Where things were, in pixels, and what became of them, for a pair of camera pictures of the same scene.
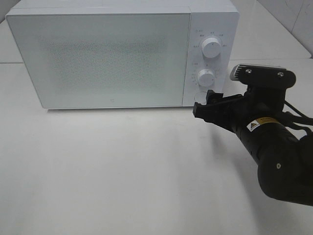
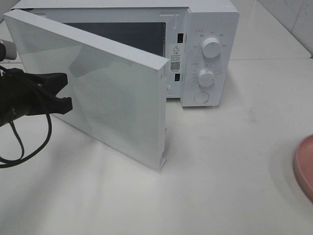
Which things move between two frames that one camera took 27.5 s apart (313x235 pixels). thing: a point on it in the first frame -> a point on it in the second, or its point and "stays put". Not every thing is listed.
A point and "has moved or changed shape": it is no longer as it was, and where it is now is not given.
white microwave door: x=105 y=59 has moved or changed shape
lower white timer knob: x=206 y=78 stays put
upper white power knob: x=211 y=47 stays put
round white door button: x=201 y=97 stays put
